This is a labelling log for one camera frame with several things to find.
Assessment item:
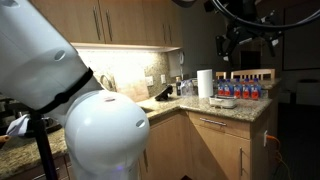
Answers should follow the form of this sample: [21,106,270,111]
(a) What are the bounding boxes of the steel drawer handle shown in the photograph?
[199,118,227,126]

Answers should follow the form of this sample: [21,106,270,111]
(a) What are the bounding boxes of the wooden drawer front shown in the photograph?
[188,112,250,139]

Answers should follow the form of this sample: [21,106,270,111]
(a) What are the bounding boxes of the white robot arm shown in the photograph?
[0,0,149,180]

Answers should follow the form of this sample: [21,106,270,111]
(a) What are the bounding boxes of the black object on counter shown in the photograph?
[155,85,173,101]

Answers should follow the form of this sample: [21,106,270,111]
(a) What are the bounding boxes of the dark glass bottle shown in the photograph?
[176,76,181,96]

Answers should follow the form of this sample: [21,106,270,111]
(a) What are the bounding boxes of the white paper towel roll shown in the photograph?
[197,69,213,98]

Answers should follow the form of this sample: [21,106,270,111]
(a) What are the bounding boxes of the lower cabinet door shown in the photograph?
[190,125,252,180]

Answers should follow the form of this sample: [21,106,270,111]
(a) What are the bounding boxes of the red water bottle pack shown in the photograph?
[217,78,262,100]

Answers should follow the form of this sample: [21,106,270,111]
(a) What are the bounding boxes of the wooden chair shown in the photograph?
[230,69,275,80]

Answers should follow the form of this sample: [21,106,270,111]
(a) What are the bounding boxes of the upper wooden wall cabinets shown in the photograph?
[30,0,182,48]

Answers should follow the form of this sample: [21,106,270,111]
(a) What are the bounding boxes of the black cable loop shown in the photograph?
[203,0,320,64]

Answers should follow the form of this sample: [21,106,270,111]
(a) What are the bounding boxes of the steel cabinet door handle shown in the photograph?
[239,147,243,178]

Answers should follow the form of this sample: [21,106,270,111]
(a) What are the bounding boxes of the orange power cable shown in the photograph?
[265,134,292,180]

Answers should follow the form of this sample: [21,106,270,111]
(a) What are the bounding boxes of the black camera stand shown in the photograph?
[29,112,58,180]

